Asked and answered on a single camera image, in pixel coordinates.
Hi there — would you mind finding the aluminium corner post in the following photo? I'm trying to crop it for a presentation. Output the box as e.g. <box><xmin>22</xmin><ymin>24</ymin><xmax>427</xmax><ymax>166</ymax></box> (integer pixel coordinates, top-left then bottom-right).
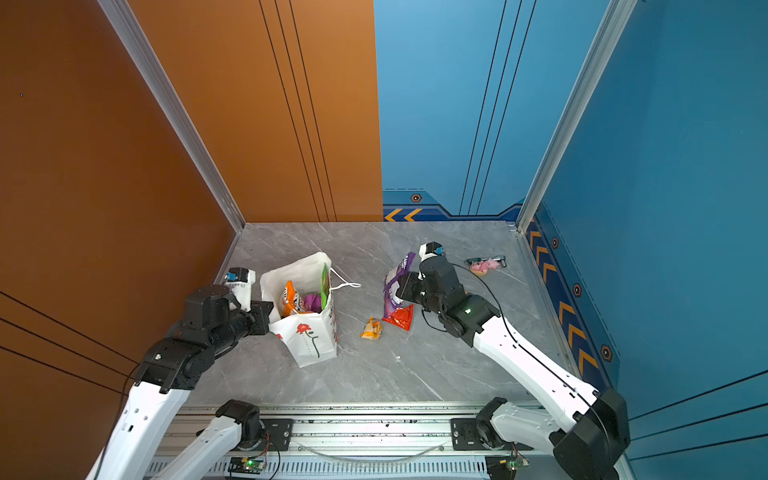
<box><xmin>516</xmin><ymin>0</ymin><xmax>638</xmax><ymax>234</ymax></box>
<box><xmin>97</xmin><ymin>0</ymin><xmax>247</xmax><ymax>234</ymax></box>

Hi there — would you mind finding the small orange yellow candy packet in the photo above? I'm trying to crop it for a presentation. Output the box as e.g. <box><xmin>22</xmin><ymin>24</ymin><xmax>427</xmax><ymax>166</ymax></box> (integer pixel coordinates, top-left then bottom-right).
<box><xmin>360</xmin><ymin>318</ymin><xmax>383</xmax><ymax>341</ymax></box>

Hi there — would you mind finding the right green circuit board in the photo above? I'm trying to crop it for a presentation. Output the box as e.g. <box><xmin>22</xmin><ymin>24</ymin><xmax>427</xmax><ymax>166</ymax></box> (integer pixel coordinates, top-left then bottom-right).
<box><xmin>499</xmin><ymin>455</ymin><xmax>530</xmax><ymax>471</ymax></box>

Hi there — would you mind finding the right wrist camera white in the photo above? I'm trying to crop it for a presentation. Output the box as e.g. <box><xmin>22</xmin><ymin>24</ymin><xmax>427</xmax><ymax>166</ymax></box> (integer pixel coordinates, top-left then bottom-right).
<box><xmin>418</xmin><ymin>241</ymin><xmax>444</xmax><ymax>261</ymax></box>

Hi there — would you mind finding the green circuit board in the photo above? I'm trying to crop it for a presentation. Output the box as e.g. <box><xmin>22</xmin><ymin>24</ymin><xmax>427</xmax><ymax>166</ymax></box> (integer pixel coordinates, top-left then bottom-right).
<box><xmin>227</xmin><ymin>457</ymin><xmax>267</xmax><ymax>476</ymax></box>
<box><xmin>499</xmin><ymin>455</ymin><xmax>530</xmax><ymax>471</ymax></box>

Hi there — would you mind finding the left green circuit board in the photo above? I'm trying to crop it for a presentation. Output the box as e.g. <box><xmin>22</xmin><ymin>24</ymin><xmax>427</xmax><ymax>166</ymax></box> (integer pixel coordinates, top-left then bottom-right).
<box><xmin>227</xmin><ymin>457</ymin><xmax>267</xmax><ymax>476</ymax></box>

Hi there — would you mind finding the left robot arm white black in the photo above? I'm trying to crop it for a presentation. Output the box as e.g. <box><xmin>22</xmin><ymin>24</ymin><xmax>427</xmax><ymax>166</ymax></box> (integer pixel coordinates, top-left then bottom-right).
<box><xmin>88</xmin><ymin>285</ymin><xmax>274</xmax><ymax>479</ymax></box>

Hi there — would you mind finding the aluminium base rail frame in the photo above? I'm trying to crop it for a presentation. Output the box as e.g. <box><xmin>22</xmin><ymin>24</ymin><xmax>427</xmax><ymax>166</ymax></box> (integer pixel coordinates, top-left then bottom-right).
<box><xmin>140</xmin><ymin>400</ymin><xmax>637</xmax><ymax>480</ymax></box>

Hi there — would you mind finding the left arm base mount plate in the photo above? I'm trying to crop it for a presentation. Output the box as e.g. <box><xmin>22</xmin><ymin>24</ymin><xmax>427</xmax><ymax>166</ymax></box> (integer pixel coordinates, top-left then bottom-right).
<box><xmin>235</xmin><ymin>419</ymin><xmax>294</xmax><ymax>455</ymax></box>

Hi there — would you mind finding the right aluminium corner post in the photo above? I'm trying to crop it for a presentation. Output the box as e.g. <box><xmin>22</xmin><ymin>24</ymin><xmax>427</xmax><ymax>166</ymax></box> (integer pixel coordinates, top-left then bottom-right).
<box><xmin>516</xmin><ymin>0</ymin><xmax>638</xmax><ymax>234</ymax></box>

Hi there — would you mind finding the orange snack packet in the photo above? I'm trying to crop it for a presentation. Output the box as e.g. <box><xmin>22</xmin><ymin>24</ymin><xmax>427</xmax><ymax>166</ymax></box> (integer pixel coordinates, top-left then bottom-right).
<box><xmin>280</xmin><ymin>281</ymin><xmax>306</xmax><ymax>318</ymax></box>

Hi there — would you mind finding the left aluminium corner post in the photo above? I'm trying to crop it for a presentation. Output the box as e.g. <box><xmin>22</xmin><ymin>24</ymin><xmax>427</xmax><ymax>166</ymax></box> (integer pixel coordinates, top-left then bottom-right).
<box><xmin>97</xmin><ymin>0</ymin><xmax>247</xmax><ymax>234</ymax></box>

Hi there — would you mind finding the purple small snack packet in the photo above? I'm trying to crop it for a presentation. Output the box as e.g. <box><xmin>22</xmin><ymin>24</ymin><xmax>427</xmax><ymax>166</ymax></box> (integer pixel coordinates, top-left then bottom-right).
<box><xmin>383</xmin><ymin>252</ymin><xmax>416</xmax><ymax>321</ymax></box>

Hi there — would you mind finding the white paper bag with flowers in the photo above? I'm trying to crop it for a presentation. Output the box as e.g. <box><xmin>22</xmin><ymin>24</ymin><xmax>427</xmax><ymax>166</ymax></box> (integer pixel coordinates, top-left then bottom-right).
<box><xmin>260</xmin><ymin>252</ymin><xmax>361</xmax><ymax>368</ymax></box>

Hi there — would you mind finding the magenta purple snack bag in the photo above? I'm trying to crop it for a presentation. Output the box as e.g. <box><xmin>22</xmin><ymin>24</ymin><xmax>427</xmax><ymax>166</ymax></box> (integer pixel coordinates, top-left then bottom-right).
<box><xmin>303</xmin><ymin>294</ymin><xmax>324</xmax><ymax>313</ymax></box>

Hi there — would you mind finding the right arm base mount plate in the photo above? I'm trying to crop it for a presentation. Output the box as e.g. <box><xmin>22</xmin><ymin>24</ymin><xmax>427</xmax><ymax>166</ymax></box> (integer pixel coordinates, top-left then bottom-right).
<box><xmin>450</xmin><ymin>418</ymin><xmax>504</xmax><ymax>451</ymax></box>

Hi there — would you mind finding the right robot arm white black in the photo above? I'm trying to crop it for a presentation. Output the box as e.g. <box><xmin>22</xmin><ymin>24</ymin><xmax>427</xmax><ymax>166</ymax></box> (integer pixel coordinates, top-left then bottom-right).
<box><xmin>396</xmin><ymin>242</ymin><xmax>630</xmax><ymax>479</ymax></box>

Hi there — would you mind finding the large green Lays chip bag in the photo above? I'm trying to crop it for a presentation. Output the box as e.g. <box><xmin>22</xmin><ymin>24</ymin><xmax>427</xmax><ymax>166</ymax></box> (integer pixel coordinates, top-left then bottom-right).
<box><xmin>320</xmin><ymin>264</ymin><xmax>331</xmax><ymax>310</ymax></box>

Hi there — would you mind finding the red small snack packet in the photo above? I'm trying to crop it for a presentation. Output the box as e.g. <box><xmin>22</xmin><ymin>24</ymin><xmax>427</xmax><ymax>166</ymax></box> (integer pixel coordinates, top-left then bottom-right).
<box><xmin>384</xmin><ymin>305</ymin><xmax>414</xmax><ymax>331</ymax></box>

